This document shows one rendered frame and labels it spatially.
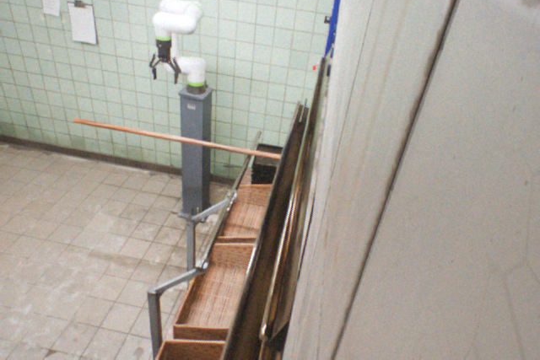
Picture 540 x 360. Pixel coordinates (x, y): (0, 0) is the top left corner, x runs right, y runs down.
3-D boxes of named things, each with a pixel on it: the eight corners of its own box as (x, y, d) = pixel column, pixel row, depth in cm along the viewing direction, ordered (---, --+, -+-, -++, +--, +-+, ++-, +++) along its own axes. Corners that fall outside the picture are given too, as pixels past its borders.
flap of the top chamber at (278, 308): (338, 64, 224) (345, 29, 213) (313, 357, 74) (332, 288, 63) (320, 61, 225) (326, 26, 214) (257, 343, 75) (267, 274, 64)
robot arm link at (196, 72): (185, 78, 297) (184, 54, 286) (205, 80, 298) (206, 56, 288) (182, 85, 286) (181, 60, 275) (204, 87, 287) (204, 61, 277)
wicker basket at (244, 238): (297, 213, 282) (302, 183, 267) (285, 272, 235) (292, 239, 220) (232, 201, 287) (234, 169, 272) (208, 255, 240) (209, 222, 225)
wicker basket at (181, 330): (285, 276, 232) (291, 243, 217) (269, 368, 185) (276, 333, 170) (207, 260, 236) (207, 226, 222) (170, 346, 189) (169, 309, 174)
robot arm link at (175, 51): (165, 67, 292) (159, -6, 257) (188, 69, 294) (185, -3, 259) (163, 76, 283) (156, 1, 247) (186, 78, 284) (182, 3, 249)
